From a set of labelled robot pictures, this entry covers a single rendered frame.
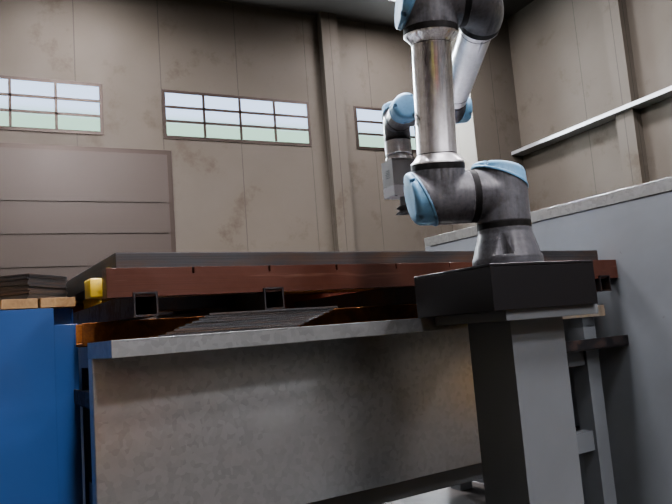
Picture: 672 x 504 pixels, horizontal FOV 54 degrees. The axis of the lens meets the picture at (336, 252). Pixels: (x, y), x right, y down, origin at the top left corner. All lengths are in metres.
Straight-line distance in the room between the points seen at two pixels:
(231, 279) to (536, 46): 11.02
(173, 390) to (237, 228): 8.85
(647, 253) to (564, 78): 9.44
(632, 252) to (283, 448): 1.34
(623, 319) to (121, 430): 1.62
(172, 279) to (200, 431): 0.32
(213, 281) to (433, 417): 0.65
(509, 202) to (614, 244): 0.96
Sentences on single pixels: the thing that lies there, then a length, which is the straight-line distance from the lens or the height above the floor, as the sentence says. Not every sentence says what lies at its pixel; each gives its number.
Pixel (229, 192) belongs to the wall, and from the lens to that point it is 10.25.
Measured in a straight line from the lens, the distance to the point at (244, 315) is 1.34.
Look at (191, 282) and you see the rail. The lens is 1.43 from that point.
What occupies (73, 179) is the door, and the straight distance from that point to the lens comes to 9.83.
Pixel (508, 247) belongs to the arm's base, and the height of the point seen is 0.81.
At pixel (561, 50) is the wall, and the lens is 11.78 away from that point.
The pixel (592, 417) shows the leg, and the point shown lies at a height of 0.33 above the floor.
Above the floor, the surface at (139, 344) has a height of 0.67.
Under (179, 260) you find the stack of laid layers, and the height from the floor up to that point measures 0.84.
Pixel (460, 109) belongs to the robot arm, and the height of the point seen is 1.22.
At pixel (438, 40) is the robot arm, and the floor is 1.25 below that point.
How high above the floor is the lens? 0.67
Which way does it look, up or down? 7 degrees up
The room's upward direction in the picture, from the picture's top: 4 degrees counter-clockwise
